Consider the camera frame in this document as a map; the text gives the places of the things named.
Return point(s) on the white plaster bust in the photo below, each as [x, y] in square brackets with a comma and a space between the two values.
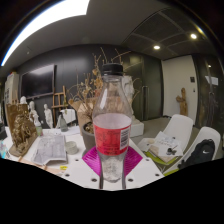
[32, 111]
[48, 116]

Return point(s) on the brown cardboard box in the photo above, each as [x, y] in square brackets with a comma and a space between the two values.
[83, 115]

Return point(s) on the wooden easel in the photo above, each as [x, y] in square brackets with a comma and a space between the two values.
[59, 100]

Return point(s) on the small yellow strip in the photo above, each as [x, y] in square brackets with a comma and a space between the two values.
[63, 167]

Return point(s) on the wooden figure statue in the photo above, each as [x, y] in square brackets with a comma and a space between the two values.
[182, 101]

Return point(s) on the stack of papers and books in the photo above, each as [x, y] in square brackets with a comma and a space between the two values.
[163, 143]

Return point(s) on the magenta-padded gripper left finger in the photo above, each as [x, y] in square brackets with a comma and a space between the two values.
[87, 173]

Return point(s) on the black backpack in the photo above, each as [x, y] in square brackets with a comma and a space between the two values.
[200, 153]

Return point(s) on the clear red-labelled plastic bottle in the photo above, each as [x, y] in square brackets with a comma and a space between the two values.
[111, 133]

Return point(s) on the white plastic chair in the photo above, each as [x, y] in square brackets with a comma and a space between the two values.
[70, 116]
[180, 128]
[207, 133]

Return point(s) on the small white round jar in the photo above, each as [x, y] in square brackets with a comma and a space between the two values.
[71, 147]

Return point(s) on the long ceiling light strip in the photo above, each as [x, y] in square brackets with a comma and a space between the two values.
[46, 20]

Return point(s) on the black wall board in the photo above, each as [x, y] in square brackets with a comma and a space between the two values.
[38, 81]

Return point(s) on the grey printed newspaper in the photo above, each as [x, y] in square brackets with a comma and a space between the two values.
[50, 150]

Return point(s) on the white cabinet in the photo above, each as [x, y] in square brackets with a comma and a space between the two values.
[11, 88]

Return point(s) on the dried plant in grey pot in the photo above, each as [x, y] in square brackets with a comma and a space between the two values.
[87, 140]

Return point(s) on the golden relief sculpture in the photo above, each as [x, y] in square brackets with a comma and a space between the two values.
[21, 133]

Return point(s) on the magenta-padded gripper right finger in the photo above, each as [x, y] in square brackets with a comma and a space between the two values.
[138, 171]

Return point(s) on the round ceiling spotlight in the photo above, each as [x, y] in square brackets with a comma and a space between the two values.
[193, 36]
[156, 47]

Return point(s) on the green-tinted spray bottle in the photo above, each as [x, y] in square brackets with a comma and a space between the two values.
[38, 128]

